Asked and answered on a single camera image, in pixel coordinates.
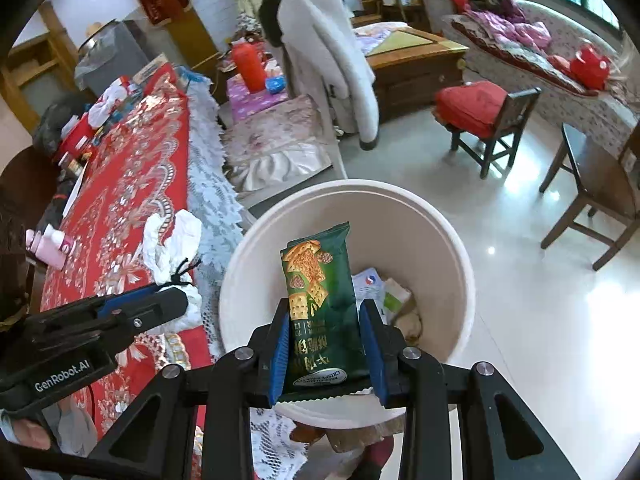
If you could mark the floral padded chair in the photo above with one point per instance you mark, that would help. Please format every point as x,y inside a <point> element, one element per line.
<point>275,135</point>

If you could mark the purple patterned box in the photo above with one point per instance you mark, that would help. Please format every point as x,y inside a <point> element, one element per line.
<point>250,102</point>

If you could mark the white fleece coat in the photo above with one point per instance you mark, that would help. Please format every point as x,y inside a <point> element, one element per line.
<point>320,35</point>

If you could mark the red thermos flask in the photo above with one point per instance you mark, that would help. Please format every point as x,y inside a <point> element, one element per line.
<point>248,67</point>

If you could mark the wooden chest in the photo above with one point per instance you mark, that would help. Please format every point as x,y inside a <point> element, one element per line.
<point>415,70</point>

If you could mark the green white tissue pack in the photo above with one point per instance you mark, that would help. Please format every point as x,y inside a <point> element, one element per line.
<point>395,300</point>

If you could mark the blue tissue packet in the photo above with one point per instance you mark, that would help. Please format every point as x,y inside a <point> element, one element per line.
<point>276,83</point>

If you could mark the white plastic bag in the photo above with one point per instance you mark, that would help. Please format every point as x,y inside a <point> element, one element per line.
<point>107,105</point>

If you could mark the green cracker packet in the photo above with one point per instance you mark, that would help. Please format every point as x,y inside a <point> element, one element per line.
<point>320,310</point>

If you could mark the grey covered appliance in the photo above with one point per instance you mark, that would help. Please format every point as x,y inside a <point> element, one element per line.
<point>115,55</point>

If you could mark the white pill bottle pink label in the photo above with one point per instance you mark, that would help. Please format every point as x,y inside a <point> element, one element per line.
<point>62,240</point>

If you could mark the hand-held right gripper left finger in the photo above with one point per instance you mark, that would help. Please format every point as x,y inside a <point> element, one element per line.
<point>277,355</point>

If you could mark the white lace tablecloth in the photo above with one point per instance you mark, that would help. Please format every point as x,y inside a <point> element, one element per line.
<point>210,170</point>

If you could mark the white blue medicine box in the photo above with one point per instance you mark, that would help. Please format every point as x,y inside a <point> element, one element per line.
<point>370,282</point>

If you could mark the white paper sheet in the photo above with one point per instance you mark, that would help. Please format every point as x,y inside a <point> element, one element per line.
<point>75,190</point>

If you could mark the white plastic bucket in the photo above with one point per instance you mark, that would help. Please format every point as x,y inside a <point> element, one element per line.
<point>410,230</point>

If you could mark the wooden chair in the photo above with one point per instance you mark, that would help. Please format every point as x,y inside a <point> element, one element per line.
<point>410,2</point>
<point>595,180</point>
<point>510,125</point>

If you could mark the floral covered sofa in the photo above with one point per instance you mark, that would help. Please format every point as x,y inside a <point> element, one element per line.
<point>560,90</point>

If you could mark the purple quilted clothes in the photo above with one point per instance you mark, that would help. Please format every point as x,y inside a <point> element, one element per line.
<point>510,20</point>

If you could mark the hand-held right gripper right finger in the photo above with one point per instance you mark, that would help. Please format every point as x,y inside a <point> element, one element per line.
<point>372,355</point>

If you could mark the red floral tablecloth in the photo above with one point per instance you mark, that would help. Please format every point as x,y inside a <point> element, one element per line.
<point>125,185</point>

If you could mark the red bag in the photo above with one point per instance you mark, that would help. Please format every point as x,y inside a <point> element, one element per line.
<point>590,67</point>

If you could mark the pink thermos bottle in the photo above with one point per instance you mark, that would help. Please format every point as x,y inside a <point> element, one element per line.
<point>42,252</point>

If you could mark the black plastic bag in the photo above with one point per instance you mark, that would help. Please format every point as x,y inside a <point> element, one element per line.
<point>50,125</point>

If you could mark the white tissue wad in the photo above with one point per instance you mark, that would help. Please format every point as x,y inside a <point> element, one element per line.
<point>170,240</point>

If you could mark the person's left hand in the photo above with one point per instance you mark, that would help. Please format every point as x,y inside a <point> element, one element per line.
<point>27,435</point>

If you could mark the wooden cabinet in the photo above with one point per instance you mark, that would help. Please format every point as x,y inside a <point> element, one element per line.
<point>192,40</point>

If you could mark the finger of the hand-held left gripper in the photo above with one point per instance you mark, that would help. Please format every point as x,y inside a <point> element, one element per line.
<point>130,300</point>
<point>155,307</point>

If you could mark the red seat cushion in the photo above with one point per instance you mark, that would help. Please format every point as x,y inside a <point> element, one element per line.
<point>470,105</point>

